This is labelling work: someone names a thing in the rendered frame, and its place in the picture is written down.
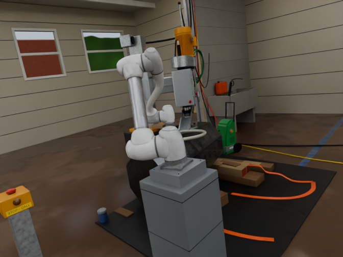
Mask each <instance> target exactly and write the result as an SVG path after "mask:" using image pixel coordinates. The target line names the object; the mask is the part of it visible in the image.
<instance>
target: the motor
mask: <svg viewBox="0 0 343 257"><path fill-rule="evenodd" d="M174 32H175V35H176V37H175V40H176V39H178V41H179V44H180V48H181V55H182V56H184V55H189V56H192V57H193V56H194V57H196V55H195V54H194V50H193V47H194V46H197V38H196V37H192V34H190V33H191V28H190V27H180V28H176V29H175V30H174ZM176 50H177V43H176ZM177 56H178V51H177Z"/></svg>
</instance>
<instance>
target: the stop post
mask: <svg viewBox="0 0 343 257"><path fill-rule="evenodd" d="M16 198H20V199H21V203H20V204H19V205H14V204H13V200H14V199H16ZM33 206H34V204H33V200H32V197H31V193H30V191H29V190H28V189H26V188H25V187H24V186H19V187H17V188H16V191H15V192H13V193H10V194H7V193H6V192H3V193H0V213H1V214H2V216H3V217H4V218H7V219H8V222H9V225H10V229H11V232H12V235H13V238H14V242H15V245H16V248H17V251H18V254H19V257H43V255H42V252H41V248H40V245H39V242H38V238H37V235H36V231H35V228H34V224H33V221H32V217H31V214H30V211H29V208H31V207H33Z"/></svg>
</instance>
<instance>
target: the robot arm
mask: <svg viewBox="0 0 343 257"><path fill-rule="evenodd" d="M117 71H118V73H119V74H120V75H121V76H124V77H125V79H126V80H127V81H128V87H129V95H130V101H131V108H132V115H133V122H134V129H135V130H134V131H133V133H132V134H131V140H129V141H128V142H127V144H126V152H127V155H128V157H129V158H131V159H134V160H140V161H146V160H152V159H156V158H164V161H165V163H164V164H163V165H162V166H160V167H159V168H160V169H168V170H178V171H181V170H183V168H184V167H186V166H187V165H188V164H189V163H191V162H193V159H188V158H187V154H186V151H185V144H184V140H183V137H182V135H181V133H180V131H179V130H178V129H177V128H176V127H175V113H174V110H173V107H172V106H171V105H164V106H163V108H162V111H157V110H156V109H155V108H153V104H154V103H155V101H156V99H157V98H158V96H159V95H160V93H161V92H162V90H163V86H164V75H163V63H162V60H161V57H160V55H159V53H158V51H157V50H156V49H155V48H153V47H150V48H148V49H146V50H145V51H144V53H142V54H135V55H130V56H127V57H124V58H122V59H120V60H119V61H118V63H117ZM144 72H150V73H151V75H152V77H153V78H154V80H155V83H156V87H155V89H154V91H153V93H152V95H151V96H150V98H149V100H148V102H147V105H146V107H145V100H144V93H143V86H142V78H143V73H144ZM158 122H165V127H164V128H162V129H161V130H160V131H159V134H158V135H156V136H154V133H153V131H152V130H151V129H150V128H149V125H148V123H158Z"/></svg>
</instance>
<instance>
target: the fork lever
mask: <svg viewBox="0 0 343 257"><path fill-rule="evenodd" d="M183 110H184V108H183V109H182V114H181V119H180V124H179V131H181V130H190V129H191V121H192V112H193V105H191V112H190V117H187V118H183V115H184V113H183Z"/></svg>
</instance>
